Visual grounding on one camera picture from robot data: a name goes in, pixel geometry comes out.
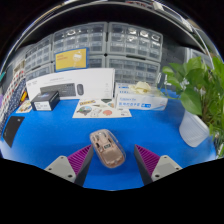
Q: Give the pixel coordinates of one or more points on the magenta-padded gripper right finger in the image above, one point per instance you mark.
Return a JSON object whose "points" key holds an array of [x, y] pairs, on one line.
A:
{"points": [[162, 166]]}

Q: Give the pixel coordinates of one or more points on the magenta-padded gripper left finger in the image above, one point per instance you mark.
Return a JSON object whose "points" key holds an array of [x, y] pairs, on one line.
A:
{"points": [[63, 166]]}

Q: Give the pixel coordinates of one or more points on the pink translucent computer mouse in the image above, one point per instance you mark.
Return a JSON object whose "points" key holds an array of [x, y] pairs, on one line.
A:
{"points": [[106, 148]]}

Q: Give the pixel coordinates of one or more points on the black mouse pad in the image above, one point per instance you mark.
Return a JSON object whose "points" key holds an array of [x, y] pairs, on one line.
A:
{"points": [[12, 128]]}

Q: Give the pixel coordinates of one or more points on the small black product box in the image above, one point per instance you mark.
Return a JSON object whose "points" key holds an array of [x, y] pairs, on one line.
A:
{"points": [[45, 101]]}

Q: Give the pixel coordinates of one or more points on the white and blue glove box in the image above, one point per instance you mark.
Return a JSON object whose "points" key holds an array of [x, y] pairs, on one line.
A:
{"points": [[140, 101]]}

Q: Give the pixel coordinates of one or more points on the green plant in white pot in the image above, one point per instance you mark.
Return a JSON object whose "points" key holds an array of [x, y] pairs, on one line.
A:
{"points": [[193, 96]]}

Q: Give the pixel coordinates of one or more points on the small yellow object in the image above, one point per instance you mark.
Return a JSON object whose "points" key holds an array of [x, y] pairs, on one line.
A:
{"points": [[23, 96]]}

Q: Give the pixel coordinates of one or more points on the long white keyboard box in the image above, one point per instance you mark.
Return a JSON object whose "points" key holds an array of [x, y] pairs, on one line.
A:
{"points": [[96, 81]]}

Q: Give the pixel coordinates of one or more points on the red and blue checkered cloth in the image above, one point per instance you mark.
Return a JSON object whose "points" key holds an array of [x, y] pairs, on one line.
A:
{"points": [[11, 87]]}

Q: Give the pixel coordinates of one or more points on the yellow card in blue frame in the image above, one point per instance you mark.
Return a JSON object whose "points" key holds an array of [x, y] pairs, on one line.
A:
{"points": [[71, 60]]}

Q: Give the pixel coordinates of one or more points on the dark wall shelf unit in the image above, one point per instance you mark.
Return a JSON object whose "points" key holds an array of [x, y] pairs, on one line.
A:
{"points": [[100, 13]]}

